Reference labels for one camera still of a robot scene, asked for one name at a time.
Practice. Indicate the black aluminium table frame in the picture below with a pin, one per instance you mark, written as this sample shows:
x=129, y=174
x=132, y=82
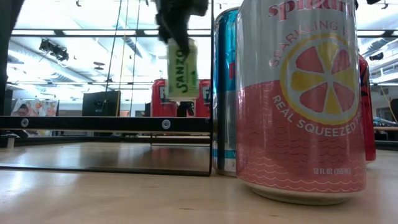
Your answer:
x=62, y=141

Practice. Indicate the red Fanta can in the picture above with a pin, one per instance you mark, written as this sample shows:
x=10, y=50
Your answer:
x=158, y=107
x=203, y=105

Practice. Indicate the small black ceiling fixture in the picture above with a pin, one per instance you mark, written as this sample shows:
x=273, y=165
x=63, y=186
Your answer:
x=376, y=56

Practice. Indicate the dark red soda can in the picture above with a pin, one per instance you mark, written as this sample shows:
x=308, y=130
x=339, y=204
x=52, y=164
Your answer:
x=367, y=124

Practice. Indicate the blue Red Bull can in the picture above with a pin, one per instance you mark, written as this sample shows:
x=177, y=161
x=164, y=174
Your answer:
x=225, y=93

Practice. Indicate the pale green Sanzo can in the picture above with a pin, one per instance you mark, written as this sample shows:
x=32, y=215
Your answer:
x=183, y=77

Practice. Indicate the black box monitor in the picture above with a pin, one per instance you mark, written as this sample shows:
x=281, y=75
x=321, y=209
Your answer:
x=101, y=104

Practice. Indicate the pink Spindrift grapefruit can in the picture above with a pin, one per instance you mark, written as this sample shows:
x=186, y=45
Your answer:
x=298, y=140

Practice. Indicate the black ceiling-mounted device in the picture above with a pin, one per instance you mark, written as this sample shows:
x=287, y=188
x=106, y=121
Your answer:
x=56, y=51

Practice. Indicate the colourful poster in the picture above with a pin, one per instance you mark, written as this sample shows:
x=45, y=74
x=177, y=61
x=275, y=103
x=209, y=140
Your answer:
x=43, y=107

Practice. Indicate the person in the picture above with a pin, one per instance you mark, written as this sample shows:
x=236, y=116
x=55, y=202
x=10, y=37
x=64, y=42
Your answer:
x=22, y=110

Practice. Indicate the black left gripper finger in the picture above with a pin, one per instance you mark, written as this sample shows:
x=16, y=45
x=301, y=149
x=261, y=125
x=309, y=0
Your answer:
x=183, y=40
x=163, y=31

